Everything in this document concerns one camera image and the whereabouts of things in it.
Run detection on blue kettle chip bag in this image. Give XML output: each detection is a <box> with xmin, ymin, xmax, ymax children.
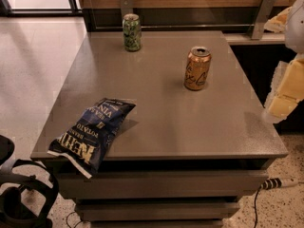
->
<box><xmin>47</xmin><ymin>98</ymin><xmax>136</xmax><ymax>179</ymax></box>

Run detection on metal wall bracket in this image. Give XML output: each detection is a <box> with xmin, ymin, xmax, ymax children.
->
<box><xmin>249</xmin><ymin>0</ymin><xmax>276</xmax><ymax>40</ymax></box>
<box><xmin>120</xmin><ymin>0</ymin><xmax>133</xmax><ymax>17</ymax></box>

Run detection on green soda can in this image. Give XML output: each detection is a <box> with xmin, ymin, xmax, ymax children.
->
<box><xmin>123</xmin><ymin>13</ymin><xmax>142</xmax><ymax>51</ymax></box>

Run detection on orange soda can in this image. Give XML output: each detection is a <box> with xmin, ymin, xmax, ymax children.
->
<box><xmin>184</xmin><ymin>46</ymin><xmax>212</xmax><ymax>91</ymax></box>

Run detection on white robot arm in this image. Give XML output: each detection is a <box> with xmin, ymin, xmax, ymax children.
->
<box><xmin>262</xmin><ymin>0</ymin><xmax>304</xmax><ymax>124</ymax></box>

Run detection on right metal wall bracket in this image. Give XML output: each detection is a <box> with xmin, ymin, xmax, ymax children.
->
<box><xmin>249</xmin><ymin>0</ymin><xmax>276</xmax><ymax>40</ymax></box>

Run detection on left metal wall bracket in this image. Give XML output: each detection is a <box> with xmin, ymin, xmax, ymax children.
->
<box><xmin>120</xmin><ymin>0</ymin><xmax>133</xmax><ymax>17</ymax></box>

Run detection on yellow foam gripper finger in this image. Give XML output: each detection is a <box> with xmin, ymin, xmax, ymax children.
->
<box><xmin>262</xmin><ymin>59</ymin><xmax>304</xmax><ymax>124</ymax></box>
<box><xmin>264</xmin><ymin>7</ymin><xmax>292</xmax><ymax>33</ymax></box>

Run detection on black office chair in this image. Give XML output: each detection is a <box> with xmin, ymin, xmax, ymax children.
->
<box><xmin>0</xmin><ymin>136</ymin><xmax>59</xmax><ymax>228</ymax></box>

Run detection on grey drawer cabinet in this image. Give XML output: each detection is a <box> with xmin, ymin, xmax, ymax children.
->
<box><xmin>32</xmin><ymin>31</ymin><xmax>287</xmax><ymax>228</ymax></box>

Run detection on black window frame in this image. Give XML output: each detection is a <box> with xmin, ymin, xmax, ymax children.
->
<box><xmin>0</xmin><ymin>0</ymin><xmax>82</xmax><ymax>17</ymax></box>

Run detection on black power cable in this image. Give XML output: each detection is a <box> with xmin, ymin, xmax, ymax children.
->
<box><xmin>253</xmin><ymin>187</ymin><xmax>262</xmax><ymax>228</ymax></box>

